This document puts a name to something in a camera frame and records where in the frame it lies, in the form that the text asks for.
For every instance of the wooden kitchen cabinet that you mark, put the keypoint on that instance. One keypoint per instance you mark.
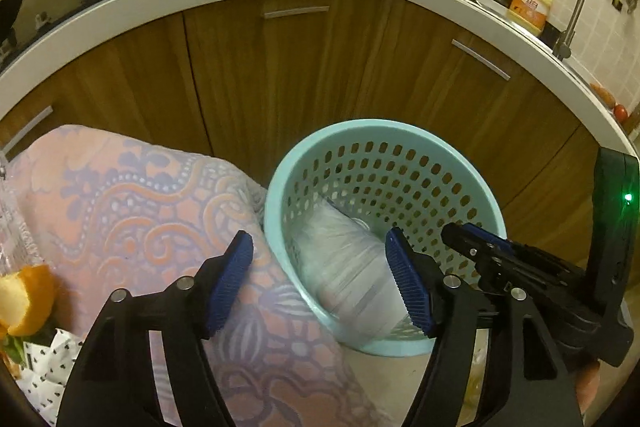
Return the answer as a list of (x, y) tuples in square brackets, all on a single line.
[(300, 82)]

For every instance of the red tomato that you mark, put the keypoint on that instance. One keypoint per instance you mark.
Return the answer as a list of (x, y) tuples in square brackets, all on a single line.
[(620, 113)]

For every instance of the yellow detergent bottle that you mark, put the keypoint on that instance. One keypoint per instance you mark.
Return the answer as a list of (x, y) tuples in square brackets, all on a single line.
[(527, 7)]

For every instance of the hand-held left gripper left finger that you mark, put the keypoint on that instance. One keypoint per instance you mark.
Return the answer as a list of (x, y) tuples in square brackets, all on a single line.
[(230, 287)]

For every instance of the orange peel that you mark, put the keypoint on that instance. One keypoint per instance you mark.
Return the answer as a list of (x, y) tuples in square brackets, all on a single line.
[(30, 302)]

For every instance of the teal perforated plastic basket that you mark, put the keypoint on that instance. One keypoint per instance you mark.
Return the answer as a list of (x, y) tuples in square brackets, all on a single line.
[(380, 167)]

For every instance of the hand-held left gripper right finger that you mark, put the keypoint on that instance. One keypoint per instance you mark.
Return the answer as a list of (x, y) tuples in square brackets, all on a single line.
[(407, 279)]

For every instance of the pink purple patterned blanket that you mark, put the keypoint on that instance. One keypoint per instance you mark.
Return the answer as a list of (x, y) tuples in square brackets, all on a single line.
[(150, 207)]

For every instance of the person's right hand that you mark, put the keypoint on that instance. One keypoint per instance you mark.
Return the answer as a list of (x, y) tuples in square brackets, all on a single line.
[(587, 382)]

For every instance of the white dotted paper wrapper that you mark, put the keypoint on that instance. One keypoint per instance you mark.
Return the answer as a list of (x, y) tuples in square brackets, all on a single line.
[(45, 367)]

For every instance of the clear plastic bottle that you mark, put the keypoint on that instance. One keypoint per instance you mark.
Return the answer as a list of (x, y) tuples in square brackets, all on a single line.
[(345, 267)]

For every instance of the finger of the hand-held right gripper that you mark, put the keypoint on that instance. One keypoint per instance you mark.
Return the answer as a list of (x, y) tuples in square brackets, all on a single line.
[(465, 247), (500, 245)]

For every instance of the green leaf scrap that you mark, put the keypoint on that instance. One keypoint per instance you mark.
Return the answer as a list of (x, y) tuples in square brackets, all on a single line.
[(14, 348)]

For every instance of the steel kitchen faucet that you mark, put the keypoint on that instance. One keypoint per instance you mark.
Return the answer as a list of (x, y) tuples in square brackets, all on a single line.
[(575, 7)]

